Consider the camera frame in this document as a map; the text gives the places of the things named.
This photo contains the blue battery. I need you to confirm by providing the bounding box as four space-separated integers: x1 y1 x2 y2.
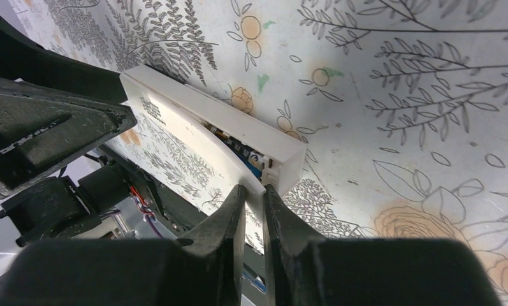
243 152 264 180

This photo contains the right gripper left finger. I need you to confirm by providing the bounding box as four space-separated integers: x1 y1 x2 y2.
0 185 247 305

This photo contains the white remote control body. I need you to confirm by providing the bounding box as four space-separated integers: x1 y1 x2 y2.
119 65 307 197

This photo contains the floral patterned table mat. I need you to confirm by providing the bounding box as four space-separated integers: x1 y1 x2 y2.
11 1 508 305

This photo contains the white remote battery cover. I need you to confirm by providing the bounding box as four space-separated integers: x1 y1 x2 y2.
106 73 267 256

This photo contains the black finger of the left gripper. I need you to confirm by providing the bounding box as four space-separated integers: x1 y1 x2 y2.
0 78 137 200

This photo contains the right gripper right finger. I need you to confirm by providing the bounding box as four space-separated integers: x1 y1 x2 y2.
262 184 500 305

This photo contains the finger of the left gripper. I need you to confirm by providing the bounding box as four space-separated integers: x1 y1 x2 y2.
0 16 127 105

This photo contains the black battery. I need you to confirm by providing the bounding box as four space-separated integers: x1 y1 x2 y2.
204 124 252 157

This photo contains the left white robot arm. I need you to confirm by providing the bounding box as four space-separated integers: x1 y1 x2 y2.
0 16 136 280

